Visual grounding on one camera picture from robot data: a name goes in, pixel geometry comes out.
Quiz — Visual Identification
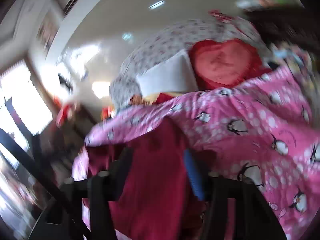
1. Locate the white pillow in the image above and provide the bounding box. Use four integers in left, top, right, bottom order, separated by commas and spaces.
136, 49, 199, 97

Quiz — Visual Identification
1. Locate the pink penguin blanket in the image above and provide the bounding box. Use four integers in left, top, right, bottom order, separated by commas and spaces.
72, 66, 319, 239

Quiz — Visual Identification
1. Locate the floral quilt bundle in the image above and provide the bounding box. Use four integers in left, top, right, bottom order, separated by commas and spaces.
109, 10, 271, 110

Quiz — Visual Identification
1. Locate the dark wooden side table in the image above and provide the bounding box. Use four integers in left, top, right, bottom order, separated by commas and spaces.
53, 101, 97, 160

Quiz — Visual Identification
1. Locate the dark red sweater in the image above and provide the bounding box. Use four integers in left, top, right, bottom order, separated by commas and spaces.
85, 118, 216, 239

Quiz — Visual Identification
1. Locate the red heart cushion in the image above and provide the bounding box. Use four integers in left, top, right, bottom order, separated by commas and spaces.
188, 38, 272, 90

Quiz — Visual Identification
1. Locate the dark carved wooden headboard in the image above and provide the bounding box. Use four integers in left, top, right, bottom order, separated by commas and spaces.
244, 7, 319, 54

